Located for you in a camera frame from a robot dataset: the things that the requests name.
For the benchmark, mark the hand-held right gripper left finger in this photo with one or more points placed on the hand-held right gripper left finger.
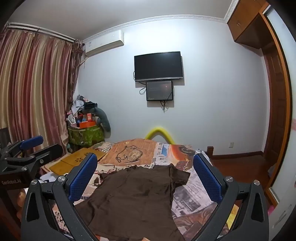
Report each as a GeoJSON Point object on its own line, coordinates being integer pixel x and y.
{"type": "Point", "coordinates": [82, 176]}

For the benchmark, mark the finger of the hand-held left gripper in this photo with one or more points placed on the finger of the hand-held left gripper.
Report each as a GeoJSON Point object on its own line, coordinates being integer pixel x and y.
{"type": "Point", "coordinates": [32, 141]}
{"type": "Point", "coordinates": [48, 153]}

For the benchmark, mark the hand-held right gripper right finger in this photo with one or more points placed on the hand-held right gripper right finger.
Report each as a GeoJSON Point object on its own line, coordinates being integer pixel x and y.
{"type": "Point", "coordinates": [208, 178]}

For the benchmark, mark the brown t-shirt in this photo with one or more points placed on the brown t-shirt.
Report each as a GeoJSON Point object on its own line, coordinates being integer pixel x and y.
{"type": "Point", "coordinates": [134, 197]}

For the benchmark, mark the pile of clothes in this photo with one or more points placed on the pile of clothes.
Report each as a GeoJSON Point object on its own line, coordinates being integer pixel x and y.
{"type": "Point", "coordinates": [78, 104]}

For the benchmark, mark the printed bed sheet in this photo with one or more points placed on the printed bed sheet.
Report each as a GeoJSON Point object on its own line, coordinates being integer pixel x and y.
{"type": "Point", "coordinates": [192, 197]}

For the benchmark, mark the green patterned storage box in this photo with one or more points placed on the green patterned storage box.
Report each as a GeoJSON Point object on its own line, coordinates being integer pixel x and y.
{"type": "Point", "coordinates": [85, 138]}

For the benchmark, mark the orange box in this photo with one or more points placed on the orange box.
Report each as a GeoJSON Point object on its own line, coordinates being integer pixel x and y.
{"type": "Point", "coordinates": [86, 124]}

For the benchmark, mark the striped red beige curtain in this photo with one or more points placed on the striped red beige curtain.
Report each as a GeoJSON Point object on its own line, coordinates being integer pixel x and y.
{"type": "Point", "coordinates": [34, 92]}

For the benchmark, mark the small red box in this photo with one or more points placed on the small red box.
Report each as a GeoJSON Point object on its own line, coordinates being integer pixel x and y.
{"type": "Point", "coordinates": [88, 117]}

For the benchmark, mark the grey plush toy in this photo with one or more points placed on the grey plush toy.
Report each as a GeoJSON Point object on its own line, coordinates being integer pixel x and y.
{"type": "Point", "coordinates": [104, 120]}

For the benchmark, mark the yellow foam tube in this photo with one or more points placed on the yellow foam tube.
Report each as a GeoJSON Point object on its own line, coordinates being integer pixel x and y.
{"type": "Point", "coordinates": [159, 129]}

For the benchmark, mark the brown wooden door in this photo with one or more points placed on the brown wooden door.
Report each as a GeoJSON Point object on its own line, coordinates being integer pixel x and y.
{"type": "Point", "coordinates": [275, 104]}

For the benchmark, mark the white air conditioner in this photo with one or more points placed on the white air conditioner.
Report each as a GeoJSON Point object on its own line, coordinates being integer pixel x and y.
{"type": "Point", "coordinates": [104, 42]}

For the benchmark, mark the wooden overhead cabinet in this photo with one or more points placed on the wooden overhead cabinet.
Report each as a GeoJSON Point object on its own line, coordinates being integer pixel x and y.
{"type": "Point", "coordinates": [245, 20]}

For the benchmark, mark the wooden bed post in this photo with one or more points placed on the wooden bed post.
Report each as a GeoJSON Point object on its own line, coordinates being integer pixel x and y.
{"type": "Point", "coordinates": [210, 153]}

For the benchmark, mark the white wall socket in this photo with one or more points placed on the white wall socket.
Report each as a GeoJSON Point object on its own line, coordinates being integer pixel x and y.
{"type": "Point", "coordinates": [231, 145]}

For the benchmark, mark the small black wall monitor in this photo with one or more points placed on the small black wall monitor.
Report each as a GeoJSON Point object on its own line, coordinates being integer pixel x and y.
{"type": "Point", "coordinates": [159, 90]}

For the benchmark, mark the white curtain rail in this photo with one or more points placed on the white curtain rail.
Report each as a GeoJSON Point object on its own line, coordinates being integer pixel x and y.
{"type": "Point", "coordinates": [41, 31]}

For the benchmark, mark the black wall television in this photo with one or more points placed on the black wall television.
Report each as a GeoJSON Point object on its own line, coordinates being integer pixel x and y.
{"type": "Point", "coordinates": [158, 66]}

